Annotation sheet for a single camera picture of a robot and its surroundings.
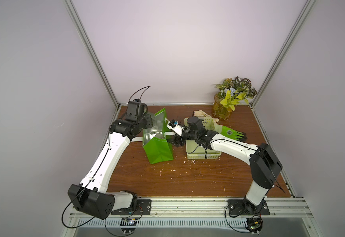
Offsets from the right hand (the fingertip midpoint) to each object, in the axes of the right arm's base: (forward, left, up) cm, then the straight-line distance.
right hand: (170, 130), depth 81 cm
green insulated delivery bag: (-7, +7, +3) cm, 11 cm away
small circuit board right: (-40, -42, -22) cm, 62 cm away
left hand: (+2, +10, +8) cm, 13 cm away
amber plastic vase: (+29, -35, -15) cm, 47 cm away
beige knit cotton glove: (+29, -21, -19) cm, 41 cm away
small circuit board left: (-42, +20, -23) cm, 52 cm away
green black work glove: (+10, -45, -20) cm, 50 cm away
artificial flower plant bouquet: (+27, -38, +6) cm, 48 cm away
